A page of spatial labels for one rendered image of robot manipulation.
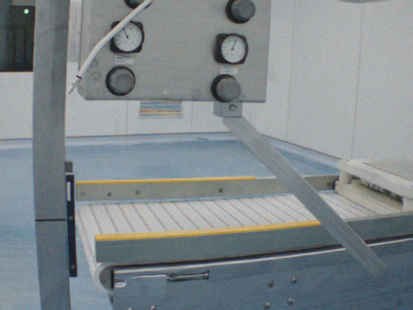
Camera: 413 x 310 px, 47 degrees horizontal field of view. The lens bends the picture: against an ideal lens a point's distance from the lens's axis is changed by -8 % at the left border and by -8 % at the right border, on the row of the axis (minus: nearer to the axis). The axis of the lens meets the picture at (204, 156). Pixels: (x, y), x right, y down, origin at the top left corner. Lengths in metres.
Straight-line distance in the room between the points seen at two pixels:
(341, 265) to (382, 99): 4.23
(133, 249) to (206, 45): 0.27
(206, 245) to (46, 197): 0.35
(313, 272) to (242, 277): 0.12
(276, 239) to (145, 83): 0.29
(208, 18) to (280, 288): 0.40
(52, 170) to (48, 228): 0.11
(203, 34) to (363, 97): 4.62
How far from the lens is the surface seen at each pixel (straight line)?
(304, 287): 0.78
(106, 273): 0.66
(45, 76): 0.87
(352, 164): 1.02
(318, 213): 0.66
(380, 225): 0.81
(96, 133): 5.93
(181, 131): 6.30
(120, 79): 0.54
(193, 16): 0.58
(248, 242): 0.69
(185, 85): 0.58
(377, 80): 5.03
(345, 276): 0.81
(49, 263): 0.95
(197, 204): 0.92
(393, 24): 4.94
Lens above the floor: 1.08
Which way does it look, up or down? 11 degrees down
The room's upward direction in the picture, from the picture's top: 3 degrees clockwise
